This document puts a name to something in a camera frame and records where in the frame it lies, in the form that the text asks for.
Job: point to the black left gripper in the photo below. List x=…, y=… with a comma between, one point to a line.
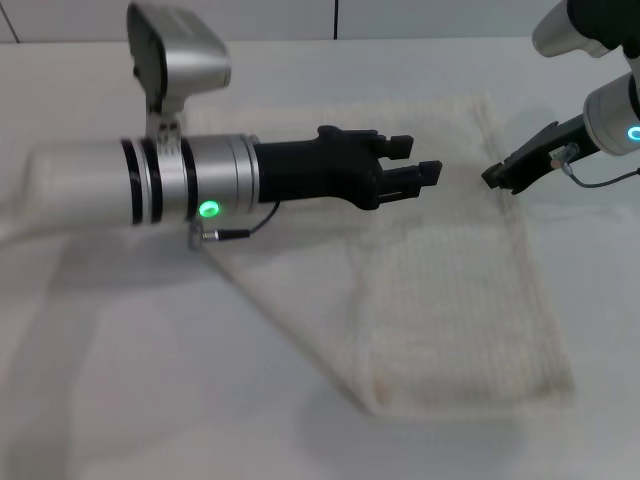
x=320, y=170

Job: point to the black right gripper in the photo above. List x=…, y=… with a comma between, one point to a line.
x=545, y=155

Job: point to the white ribbed towel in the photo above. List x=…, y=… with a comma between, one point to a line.
x=440, y=280

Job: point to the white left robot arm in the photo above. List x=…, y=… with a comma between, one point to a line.
x=90, y=180

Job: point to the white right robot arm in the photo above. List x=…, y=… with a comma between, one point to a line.
x=612, y=115

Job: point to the black vertical wall strip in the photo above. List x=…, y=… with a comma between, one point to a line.
x=336, y=20

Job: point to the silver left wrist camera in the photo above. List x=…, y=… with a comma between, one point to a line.
x=190, y=50

